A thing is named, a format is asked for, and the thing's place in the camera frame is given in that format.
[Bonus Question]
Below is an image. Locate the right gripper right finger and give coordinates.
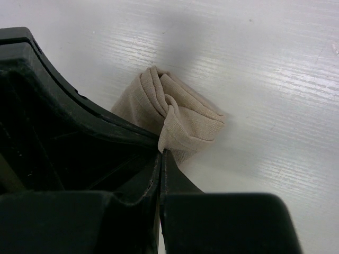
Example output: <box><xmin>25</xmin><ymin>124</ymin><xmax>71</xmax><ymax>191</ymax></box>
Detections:
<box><xmin>160</xmin><ymin>150</ymin><xmax>302</xmax><ymax>253</ymax></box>

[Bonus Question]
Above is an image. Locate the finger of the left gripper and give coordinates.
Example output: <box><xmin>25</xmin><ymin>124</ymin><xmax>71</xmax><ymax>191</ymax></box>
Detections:
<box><xmin>1</xmin><ymin>27</ymin><xmax>158</xmax><ymax>192</ymax></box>

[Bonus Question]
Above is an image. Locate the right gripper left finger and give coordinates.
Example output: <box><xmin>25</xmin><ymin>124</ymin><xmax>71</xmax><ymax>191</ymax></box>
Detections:
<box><xmin>1</xmin><ymin>153</ymin><xmax>162</xmax><ymax>253</ymax></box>

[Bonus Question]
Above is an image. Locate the beige cloth napkin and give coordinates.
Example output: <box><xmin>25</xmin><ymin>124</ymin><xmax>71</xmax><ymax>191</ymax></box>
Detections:
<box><xmin>111</xmin><ymin>66</ymin><xmax>225</xmax><ymax>165</ymax></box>

